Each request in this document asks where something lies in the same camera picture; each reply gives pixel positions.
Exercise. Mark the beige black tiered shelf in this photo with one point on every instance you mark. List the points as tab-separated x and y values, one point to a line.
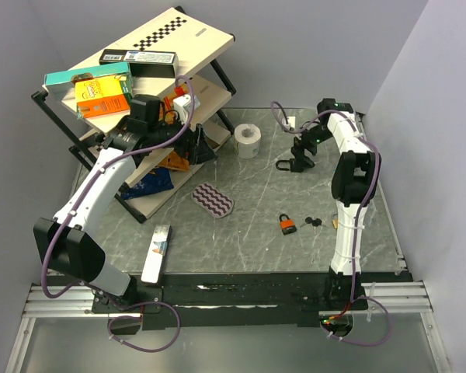
197	45

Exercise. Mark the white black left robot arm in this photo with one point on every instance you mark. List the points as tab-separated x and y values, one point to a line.
65	241

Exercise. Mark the teal long box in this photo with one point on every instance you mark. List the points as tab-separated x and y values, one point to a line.
61	84

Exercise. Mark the orange yellow box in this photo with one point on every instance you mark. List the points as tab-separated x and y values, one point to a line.
103	95

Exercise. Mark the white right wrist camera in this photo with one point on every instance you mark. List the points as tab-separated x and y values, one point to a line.
291	123

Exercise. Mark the brass padlock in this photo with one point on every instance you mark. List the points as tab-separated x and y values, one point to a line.
335	221

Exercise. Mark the white toothpaste box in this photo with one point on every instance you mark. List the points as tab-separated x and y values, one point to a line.
156	254

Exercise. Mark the black padlock with keys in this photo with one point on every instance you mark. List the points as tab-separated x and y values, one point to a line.
294	165

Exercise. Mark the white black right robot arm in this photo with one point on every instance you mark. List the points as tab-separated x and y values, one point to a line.
353	187

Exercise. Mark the black white long box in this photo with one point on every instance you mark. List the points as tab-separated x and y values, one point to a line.
144	64

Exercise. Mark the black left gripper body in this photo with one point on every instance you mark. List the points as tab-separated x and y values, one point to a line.
185	147

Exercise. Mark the orange snack bag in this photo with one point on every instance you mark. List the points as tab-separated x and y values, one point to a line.
175	162

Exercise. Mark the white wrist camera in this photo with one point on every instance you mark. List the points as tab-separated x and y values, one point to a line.
291	123
181	103

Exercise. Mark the blue snack bag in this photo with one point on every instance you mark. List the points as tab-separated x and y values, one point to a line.
158	180

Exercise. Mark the white toilet paper roll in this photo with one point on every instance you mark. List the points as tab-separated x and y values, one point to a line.
247	141

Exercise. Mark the black headed keys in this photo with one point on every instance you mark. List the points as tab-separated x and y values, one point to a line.
315	223

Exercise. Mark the aluminium frame rail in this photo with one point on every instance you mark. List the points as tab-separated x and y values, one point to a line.
401	297

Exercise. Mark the orange black padlock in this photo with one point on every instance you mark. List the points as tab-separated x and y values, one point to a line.
287	225

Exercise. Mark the pink striped sponge pad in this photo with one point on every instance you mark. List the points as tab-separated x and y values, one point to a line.
212	200

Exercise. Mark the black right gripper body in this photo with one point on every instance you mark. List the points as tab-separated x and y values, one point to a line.
310	139

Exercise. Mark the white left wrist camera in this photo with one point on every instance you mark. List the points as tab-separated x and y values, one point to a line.
181	103

